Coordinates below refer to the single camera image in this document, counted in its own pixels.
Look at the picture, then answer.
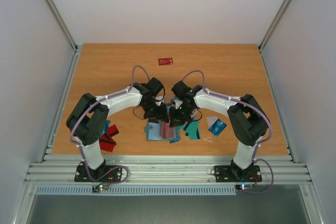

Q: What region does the controller board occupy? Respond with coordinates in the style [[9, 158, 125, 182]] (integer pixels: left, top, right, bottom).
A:
[[236, 184, 256, 191], [91, 184, 109, 193]]

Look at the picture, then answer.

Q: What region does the red card left upper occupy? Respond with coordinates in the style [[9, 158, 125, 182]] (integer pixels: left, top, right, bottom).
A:
[[100, 124, 119, 141]]

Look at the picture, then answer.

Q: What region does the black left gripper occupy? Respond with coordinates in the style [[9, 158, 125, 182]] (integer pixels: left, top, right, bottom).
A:
[[142, 100, 170, 124]]

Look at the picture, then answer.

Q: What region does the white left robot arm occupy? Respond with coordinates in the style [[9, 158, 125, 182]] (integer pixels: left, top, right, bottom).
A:
[[66, 78, 169, 181]]

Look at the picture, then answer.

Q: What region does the red card far table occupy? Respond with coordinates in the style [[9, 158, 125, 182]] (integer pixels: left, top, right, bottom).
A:
[[158, 58, 173, 66]]

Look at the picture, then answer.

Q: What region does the blue card centre bottom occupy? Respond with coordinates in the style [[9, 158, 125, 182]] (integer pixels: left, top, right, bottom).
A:
[[169, 138, 181, 144]]

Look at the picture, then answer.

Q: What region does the teal leather card holder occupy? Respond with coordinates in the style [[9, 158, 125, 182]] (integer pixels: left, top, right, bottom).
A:
[[144, 122, 181, 143]]

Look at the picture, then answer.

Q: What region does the blue card left group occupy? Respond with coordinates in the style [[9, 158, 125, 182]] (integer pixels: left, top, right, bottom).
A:
[[102, 120, 110, 135]]

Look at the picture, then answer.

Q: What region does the blue card right side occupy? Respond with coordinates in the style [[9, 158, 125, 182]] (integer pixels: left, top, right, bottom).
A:
[[208, 119, 227, 136]]

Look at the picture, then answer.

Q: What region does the left controller board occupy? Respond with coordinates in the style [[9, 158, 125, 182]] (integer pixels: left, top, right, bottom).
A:
[[91, 184, 109, 193]]

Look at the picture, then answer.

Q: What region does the right controller board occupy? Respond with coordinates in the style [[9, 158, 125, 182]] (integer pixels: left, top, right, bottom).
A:
[[236, 184, 256, 191]]

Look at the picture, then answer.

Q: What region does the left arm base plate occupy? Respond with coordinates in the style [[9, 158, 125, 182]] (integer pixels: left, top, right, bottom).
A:
[[74, 163, 123, 183]]

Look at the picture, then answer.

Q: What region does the red card left lower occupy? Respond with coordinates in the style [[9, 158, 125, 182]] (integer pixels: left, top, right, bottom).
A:
[[99, 134, 117, 153]]

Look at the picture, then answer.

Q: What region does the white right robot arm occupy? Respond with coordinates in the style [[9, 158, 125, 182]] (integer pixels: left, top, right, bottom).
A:
[[169, 81, 270, 180]]

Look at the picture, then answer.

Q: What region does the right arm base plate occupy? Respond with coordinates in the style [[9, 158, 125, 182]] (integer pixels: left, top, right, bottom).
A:
[[213, 165, 262, 183]]

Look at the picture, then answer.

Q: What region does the grey slotted cable duct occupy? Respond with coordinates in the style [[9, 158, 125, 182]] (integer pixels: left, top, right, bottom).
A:
[[36, 185, 236, 196]]

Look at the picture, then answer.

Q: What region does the teal card black stripe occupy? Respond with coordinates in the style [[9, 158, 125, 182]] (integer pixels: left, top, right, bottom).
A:
[[183, 121, 201, 141]]

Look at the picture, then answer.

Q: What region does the red card black stripe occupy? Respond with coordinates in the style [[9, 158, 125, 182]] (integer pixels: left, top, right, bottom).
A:
[[159, 122, 176, 140]]

